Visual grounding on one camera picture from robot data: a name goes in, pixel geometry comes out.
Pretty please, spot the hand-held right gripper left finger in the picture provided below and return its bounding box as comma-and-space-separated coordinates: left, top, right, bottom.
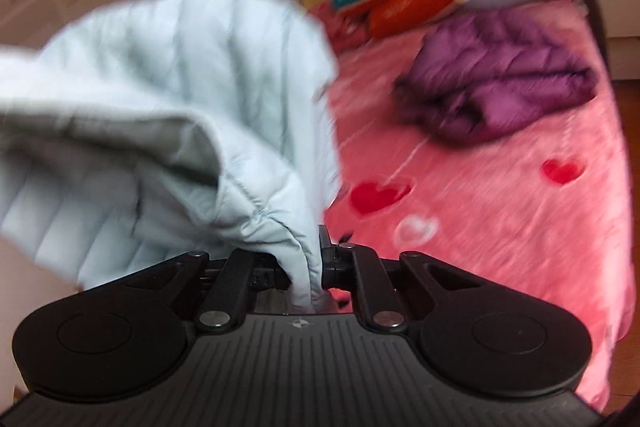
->
122, 249, 296, 335

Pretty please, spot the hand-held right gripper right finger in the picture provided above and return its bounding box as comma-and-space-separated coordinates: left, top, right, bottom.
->
319, 227, 483, 335

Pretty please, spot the light blue down jacket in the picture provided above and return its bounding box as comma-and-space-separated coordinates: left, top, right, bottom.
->
0, 0, 346, 313

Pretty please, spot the purple down jacket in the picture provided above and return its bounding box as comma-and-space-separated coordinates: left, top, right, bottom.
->
392, 12, 601, 142

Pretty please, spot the pink printed pillow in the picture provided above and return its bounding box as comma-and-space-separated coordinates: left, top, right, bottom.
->
310, 2, 373, 54

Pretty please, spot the white nightstand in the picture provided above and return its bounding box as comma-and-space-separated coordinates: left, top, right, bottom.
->
582, 0, 640, 80

